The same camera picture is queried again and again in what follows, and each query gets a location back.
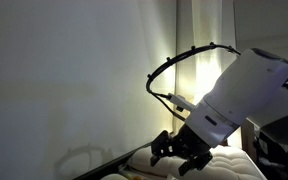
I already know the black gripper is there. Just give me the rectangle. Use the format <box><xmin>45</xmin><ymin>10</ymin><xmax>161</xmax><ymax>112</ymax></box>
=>
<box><xmin>149</xmin><ymin>123</ymin><xmax>216</xmax><ymax>177</ymax></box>

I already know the large white tufted cushion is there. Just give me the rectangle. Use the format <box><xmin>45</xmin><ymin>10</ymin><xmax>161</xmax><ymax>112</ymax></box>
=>
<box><xmin>127</xmin><ymin>144</ymin><xmax>268</xmax><ymax>180</ymax></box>

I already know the dark quilt with white diamonds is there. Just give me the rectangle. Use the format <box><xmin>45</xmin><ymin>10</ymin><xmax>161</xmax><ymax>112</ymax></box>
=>
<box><xmin>257</xmin><ymin>131</ymin><xmax>288</xmax><ymax>173</ymax></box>

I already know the white curtain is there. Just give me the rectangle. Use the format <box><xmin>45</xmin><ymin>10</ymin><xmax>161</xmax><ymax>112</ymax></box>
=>
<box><xmin>172</xmin><ymin>0</ymin><xmax>242</xmax><ymax>148</ymax></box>

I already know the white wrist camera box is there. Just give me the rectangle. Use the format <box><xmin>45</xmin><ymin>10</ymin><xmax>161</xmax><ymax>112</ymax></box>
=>
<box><xmin>166</xmin><ymin>93</ymin><xmax>197</xmax><ymax>114</ymax></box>

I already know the brown wooden bed post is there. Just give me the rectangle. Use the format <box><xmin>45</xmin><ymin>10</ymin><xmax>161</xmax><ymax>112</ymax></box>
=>
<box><xmin>240</xmin><ymin>118</ymin><xmax>256</xmax><ymax>164</ymax></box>

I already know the black bench back rail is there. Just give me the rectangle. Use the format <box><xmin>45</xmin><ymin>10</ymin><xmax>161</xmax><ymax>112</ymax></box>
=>
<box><xmin>73</xmin><ymin>141</ymin><xmax>153</xmax><ymax>180</ymax></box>

